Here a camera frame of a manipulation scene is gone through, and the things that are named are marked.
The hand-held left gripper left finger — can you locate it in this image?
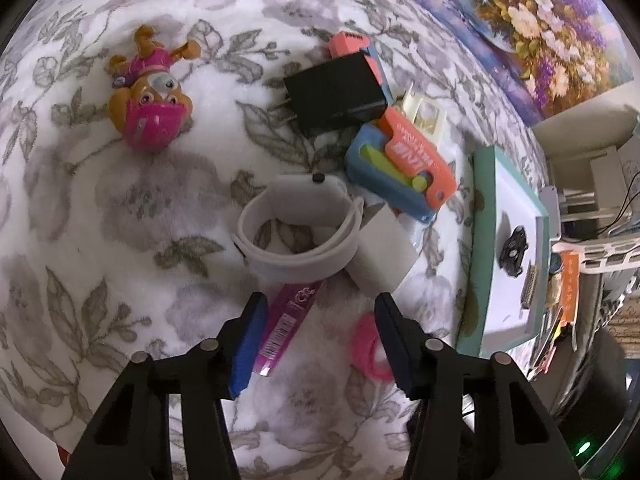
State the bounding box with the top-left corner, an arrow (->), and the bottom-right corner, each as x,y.
62,291 -> 268,480

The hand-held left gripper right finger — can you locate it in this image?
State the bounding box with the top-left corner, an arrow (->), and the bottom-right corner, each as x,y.
374,292 -> 583,480

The pink bracelet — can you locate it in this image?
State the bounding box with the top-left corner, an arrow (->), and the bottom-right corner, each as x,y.
350,312 -> 396,386

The pink transparent tube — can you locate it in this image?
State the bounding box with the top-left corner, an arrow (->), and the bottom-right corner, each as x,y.
252,280 -> 328,378

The white plug adapter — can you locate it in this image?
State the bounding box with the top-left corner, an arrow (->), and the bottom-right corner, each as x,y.
345,205 -> 418,296

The white wristband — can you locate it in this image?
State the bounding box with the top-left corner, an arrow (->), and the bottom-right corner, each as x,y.
235,174 -> 366,283

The teal box with white inside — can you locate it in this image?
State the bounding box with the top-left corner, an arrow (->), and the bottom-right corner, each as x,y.
455,146 -> 551,358

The blue and orange plastic toy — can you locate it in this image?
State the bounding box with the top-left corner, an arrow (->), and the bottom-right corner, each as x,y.
344,107 -> 460,224

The toy dog with pink helmet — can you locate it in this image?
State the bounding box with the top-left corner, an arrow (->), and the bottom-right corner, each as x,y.
107,24 -> 203,153

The floral printed blanket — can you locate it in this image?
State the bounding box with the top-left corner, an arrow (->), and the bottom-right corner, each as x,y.
0,0 -> 556,480

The small beige comb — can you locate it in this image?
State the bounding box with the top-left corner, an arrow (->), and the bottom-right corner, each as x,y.
520,264 -> 540,311

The black toy car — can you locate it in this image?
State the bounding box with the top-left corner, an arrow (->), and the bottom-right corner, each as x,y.
497,225 -> 531,278

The orange packet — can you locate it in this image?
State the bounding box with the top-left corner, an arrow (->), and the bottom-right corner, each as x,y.
557,250 -> 581,326

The white rectangular device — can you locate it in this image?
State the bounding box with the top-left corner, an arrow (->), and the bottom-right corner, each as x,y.
537,185 -> 563,241

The white plastic basket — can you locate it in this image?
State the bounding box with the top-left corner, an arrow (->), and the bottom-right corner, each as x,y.
552,232 -> 640,276

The cream plastic clip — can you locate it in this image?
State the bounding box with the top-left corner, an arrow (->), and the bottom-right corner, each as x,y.
395,80 -> 448,148

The black power adapter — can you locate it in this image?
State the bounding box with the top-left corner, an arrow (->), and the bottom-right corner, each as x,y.
270,52 -> 390,137

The white shelf unit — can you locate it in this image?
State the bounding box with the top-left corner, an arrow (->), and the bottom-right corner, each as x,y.
532,105 -> 640,221

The salmon and blue small box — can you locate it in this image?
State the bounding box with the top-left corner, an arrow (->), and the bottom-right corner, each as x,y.
327,31 -> 396,106

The floral painting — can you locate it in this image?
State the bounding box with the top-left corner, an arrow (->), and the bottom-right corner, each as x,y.
350,0 -> 636,126

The thin black cable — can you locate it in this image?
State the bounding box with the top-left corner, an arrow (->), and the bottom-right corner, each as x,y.
597,170 -> 640,236

